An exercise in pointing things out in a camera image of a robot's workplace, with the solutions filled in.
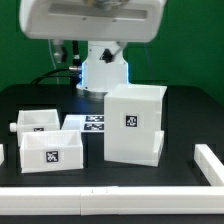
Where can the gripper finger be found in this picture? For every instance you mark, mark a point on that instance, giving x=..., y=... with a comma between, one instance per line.
x=59, y=52
x=116, y=48

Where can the white rail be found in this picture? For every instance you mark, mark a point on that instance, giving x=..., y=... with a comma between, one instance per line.
x=209, y=164
x=111, y=200

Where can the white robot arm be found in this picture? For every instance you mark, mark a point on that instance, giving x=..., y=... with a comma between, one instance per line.
x=98, y=76

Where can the black camera on stand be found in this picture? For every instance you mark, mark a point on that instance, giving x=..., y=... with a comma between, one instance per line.
x=76, y=55

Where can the white left rail block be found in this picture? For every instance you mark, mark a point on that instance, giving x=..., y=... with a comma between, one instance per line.
x=1, y=154

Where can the white drawer without knob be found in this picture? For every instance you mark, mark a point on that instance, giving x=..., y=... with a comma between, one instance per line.
x=51, y=151

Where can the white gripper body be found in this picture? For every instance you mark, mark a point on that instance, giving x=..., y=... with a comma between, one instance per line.
x=133, y=21

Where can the white front rail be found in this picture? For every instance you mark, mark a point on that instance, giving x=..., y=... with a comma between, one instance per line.
x=111, y=200

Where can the white drawer cabinet box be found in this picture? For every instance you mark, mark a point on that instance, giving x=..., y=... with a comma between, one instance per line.
x=132, y=124

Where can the white drawer with knob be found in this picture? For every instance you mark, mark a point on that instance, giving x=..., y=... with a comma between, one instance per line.
x=35, y=120

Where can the white marker sheet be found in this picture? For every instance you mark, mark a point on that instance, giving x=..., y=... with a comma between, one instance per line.
x=84, y=123

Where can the white right rail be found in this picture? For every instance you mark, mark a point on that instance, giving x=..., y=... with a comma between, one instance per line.
x=209, y=164

